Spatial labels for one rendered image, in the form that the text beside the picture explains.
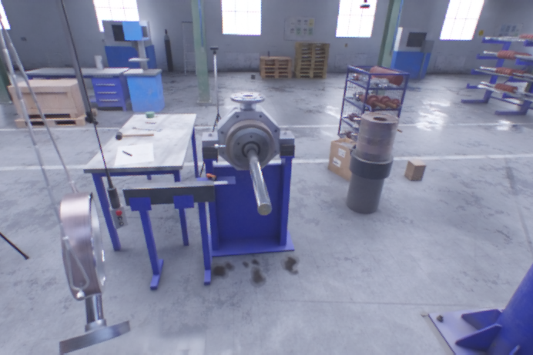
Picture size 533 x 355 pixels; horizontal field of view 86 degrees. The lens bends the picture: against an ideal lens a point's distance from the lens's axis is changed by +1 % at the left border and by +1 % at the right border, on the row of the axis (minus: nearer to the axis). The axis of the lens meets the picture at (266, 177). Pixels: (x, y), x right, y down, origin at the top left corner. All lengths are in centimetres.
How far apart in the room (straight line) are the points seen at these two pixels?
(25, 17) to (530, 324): 1595
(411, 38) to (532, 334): 1267
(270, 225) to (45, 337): 186
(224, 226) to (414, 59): 1249
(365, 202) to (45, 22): 1412
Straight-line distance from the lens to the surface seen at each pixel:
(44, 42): 1556
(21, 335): 277
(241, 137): 207
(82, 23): 1481
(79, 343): 112
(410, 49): 1420
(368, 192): 337
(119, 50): 1279
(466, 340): 254
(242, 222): 278
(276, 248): 281
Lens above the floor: 190
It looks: 28 degrees down
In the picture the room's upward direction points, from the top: 2 degrees clockwise
